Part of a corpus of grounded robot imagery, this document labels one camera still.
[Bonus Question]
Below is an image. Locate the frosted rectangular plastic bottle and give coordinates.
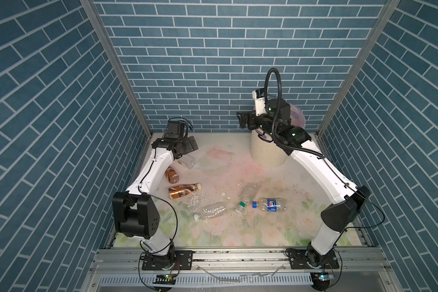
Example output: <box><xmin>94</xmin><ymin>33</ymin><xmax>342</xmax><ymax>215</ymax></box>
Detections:
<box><xmin>178</xmin><ymin>155</ymin><xmax>197</xmax><ymax>169</ymax></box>

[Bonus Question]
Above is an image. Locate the brown Nescafe coffee bottle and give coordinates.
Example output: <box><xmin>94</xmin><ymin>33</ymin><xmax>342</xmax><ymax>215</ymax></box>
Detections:
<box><xmin>165</xmin><ymin>167</ymin><xmax>180</xmax><ymax>184</ymax></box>

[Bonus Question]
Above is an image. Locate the amber tea bottle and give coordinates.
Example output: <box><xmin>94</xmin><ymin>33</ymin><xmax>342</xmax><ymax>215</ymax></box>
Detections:
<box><xmin>169</xmin><ymin>183</ymin><xmax>202</xmax><ymax>200</ymax></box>

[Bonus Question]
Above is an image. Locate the clear crushed bottle white cap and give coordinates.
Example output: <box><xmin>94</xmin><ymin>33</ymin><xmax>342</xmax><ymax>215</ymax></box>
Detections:
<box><xmin>193</xmin><ymin>202</ymin><xmax>228</xmax><ymax>221</ymax></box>

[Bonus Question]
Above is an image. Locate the clear bottle green cap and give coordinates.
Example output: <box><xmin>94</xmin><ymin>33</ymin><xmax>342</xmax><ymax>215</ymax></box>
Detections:
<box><xmin>235</xmin><ymin>183</ymin><xmax>259</xmax><ymax>217</ymax></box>

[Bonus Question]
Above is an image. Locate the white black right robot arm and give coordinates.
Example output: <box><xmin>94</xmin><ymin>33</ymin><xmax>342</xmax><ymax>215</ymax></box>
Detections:
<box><xmin>237</xmin><ymin>98</ymin><xmax>371</xmax><ymax>265</ymax></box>

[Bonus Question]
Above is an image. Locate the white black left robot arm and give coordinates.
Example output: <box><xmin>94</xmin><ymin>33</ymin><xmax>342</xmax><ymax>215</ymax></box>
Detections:
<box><xmin>112</xmin><ymin>136</ymin><xmax>198</xmax><ymax>257</ymax></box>

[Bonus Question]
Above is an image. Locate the beige bin pink liner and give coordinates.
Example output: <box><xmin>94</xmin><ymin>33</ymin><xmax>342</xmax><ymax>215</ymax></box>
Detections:
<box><xmin>250</xmin><ymin>104</ymin><xmax>305</xmax><ymax>169</ymax></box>

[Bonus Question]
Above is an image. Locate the clear Pepsi bottle blue cap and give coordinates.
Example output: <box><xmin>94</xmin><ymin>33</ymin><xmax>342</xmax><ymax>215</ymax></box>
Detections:
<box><xmin>252</xmin><ymin>198</ymin><xmax>286</xmax><ymax>213</ymax></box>

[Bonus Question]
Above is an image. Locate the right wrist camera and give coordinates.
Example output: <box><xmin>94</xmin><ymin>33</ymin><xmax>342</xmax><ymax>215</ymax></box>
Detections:
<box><xmin>252</xmin><ymin>90</ymin><xmax>266</xmax><ymax>116</ymax></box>

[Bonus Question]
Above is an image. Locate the black corrugated cable conduit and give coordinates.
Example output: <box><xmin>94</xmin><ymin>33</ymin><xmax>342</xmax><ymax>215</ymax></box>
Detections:
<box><xmin>263</xmin><ymin>67</ymin><xmax>282</xmax><ymax>139</ymax></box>

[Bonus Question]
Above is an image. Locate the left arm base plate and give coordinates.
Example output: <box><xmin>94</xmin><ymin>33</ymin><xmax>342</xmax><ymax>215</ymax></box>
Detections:
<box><xmin>141</xmin><ymin>250</ymin><xmax>193</xmax><ymax>271</ymax></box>

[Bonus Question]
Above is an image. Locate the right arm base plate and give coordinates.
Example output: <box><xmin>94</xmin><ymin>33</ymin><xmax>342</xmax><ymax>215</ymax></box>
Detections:
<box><xmin>284</xmin><ymin>248</ymin><xmax>340</xmax><ymax>270</ymax></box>

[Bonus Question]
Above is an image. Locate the aluminium corner post right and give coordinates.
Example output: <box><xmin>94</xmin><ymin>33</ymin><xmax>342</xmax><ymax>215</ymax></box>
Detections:
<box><xmin>316</xmin><ymin>0</ymin><xmax>400</xmax><ymax>138</ymax></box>

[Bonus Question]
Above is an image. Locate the aluminium corner post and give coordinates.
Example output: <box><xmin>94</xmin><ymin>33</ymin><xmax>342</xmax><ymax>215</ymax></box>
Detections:
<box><xmin>80</xmin><ymin>0</ymin><xmax>152</xmax><ymax>138</ymax></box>
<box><xmin>316</xmin><ymin>0</ymin><xmax>400</xmax><ymax>138</ymax></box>

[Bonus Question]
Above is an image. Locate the aluminium corner post left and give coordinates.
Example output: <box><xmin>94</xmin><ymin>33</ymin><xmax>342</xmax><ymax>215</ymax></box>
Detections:
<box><xmin>80</xmin><ymin>0</ymin><xmax>152</xmax><ymax>138</ymax></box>

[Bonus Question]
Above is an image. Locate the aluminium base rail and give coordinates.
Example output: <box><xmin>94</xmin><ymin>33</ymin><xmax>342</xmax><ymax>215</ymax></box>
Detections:
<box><xmin>82</xmin><ymin>246</ymin><xmax>402</xmax><ymax>292</ymax></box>

